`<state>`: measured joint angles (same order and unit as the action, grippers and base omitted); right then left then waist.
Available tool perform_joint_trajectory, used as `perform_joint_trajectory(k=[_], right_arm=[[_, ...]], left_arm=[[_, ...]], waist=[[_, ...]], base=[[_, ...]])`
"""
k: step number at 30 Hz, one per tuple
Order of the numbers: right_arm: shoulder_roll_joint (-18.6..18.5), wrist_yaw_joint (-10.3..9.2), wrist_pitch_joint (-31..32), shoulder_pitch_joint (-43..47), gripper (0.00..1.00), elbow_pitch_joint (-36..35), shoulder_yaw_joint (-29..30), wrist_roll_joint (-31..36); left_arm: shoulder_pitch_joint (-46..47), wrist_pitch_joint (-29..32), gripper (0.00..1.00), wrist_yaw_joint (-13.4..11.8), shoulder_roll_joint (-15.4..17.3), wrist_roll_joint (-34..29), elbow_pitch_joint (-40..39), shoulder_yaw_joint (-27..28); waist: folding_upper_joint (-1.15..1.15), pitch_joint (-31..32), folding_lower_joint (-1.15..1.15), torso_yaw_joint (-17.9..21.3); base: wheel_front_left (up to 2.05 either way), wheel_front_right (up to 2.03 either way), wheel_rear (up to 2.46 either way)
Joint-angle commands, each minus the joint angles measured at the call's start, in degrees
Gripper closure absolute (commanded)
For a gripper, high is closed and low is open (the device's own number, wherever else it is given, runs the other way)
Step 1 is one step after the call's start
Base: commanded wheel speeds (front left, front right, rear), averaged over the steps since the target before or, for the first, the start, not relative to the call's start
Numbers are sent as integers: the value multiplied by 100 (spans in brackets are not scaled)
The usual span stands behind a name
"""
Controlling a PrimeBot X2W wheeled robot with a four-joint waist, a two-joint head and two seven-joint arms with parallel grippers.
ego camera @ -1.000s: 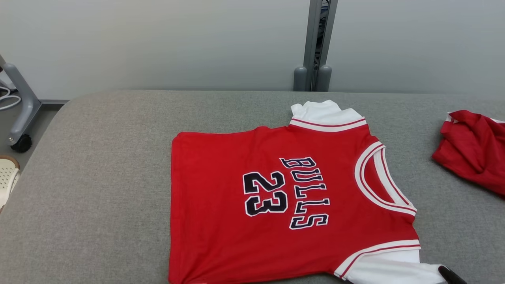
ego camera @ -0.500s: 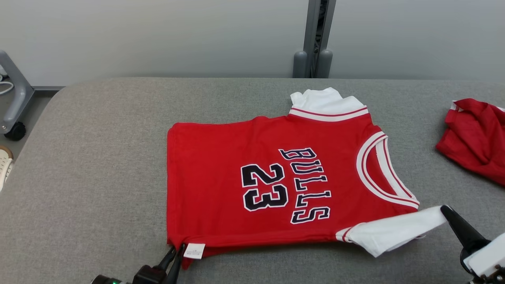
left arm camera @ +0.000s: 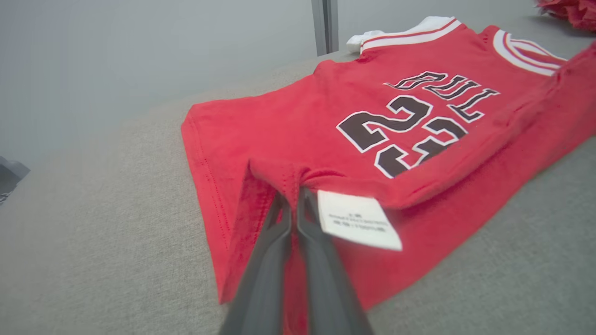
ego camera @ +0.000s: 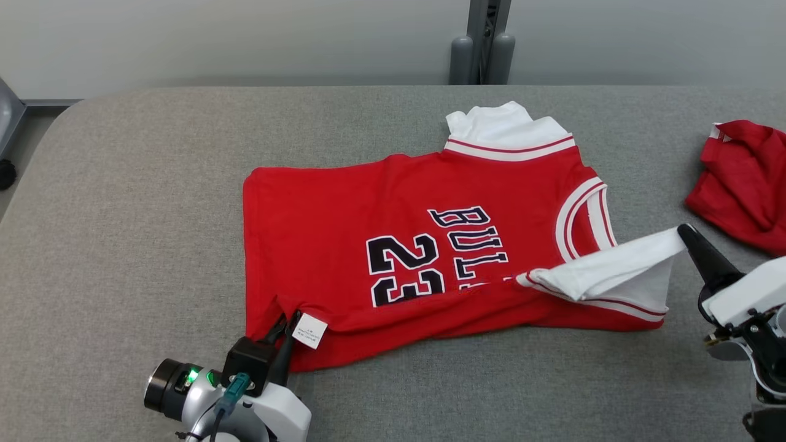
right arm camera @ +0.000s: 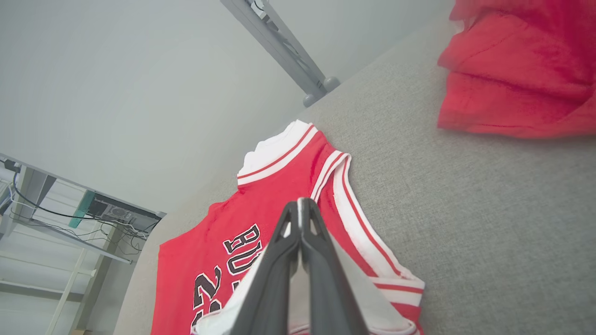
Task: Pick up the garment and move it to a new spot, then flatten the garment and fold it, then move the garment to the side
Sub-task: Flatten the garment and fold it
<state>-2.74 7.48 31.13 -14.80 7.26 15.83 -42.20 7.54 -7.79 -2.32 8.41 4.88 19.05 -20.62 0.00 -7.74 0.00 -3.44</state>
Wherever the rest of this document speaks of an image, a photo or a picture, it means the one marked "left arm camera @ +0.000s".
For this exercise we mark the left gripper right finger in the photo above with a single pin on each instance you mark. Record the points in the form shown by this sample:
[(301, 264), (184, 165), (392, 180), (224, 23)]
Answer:
[(330, 302)]

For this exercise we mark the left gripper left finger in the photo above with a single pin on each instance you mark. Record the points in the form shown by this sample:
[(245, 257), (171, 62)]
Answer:
[(260, 298)]

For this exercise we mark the red basketball jersey number 23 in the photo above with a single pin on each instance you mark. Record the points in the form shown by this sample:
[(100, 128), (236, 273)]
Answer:
[(288, 121)]

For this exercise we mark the red shorts with white stripe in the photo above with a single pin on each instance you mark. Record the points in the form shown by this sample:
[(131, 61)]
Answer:
[(577, 11)]

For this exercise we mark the grey metal partition post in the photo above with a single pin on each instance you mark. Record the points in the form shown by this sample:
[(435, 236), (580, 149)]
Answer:
[(321, 23)]

